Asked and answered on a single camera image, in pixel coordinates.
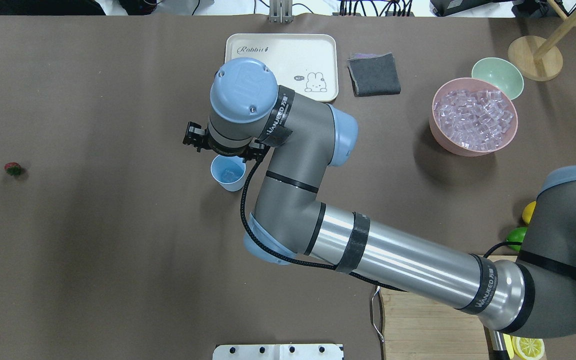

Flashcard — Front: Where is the green lime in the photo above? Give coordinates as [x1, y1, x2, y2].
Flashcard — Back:
[506, 227, 528, 252]

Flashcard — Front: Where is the red strawberry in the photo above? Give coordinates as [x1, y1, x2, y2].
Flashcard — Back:
[4, 162, 25, 177]

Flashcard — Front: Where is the whole lemon far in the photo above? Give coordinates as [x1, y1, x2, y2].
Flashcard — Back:
[521, 200, 537, 226]

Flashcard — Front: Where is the grey folded cloth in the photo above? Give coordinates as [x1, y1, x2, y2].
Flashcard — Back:
[347, 52, 402, 97]

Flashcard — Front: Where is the wooden glass drying rack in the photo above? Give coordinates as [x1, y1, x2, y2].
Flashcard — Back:
[507, 0, 576, 82]

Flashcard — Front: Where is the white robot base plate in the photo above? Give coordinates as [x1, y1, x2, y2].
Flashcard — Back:
[212, 342, 345, 360]

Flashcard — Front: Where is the clear ice cube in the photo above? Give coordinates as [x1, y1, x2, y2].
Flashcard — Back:
[221, 169, 240, 183]

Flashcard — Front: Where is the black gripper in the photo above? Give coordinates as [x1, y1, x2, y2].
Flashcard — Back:
[182, 121, 270, 162]

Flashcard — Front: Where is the yellow plastic knife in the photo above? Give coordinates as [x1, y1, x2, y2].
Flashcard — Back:
[502, 333, 515, 360]

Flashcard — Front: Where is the cream rabbit tray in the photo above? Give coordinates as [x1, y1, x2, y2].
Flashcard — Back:
[224, 33, 339, 103]

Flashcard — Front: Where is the pile of clear ice cubes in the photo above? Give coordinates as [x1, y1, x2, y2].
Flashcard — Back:
[432, 89, 517, 152]

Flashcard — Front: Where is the steel muddler rod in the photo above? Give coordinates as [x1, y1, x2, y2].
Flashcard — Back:
[488, 329, 510, 360]

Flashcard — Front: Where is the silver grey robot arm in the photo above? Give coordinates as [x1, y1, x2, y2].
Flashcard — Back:
[183, 58, 576, 338]

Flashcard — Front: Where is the light blue cup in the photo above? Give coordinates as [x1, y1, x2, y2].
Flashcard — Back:
[210, 155, 246, 192]

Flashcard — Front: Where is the pink bowl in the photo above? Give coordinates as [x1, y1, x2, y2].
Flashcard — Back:
[429, 77, 519, 157]

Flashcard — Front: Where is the lemon half lower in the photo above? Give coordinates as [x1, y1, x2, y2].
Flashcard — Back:
[510, 336, 546, 360]

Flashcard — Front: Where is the wooden cutting board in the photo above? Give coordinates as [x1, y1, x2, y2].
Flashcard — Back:
[371, 256, 499, 360]

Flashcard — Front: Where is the mint green bowl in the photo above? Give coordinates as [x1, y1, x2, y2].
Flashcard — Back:
[471, 57, 525, 100]

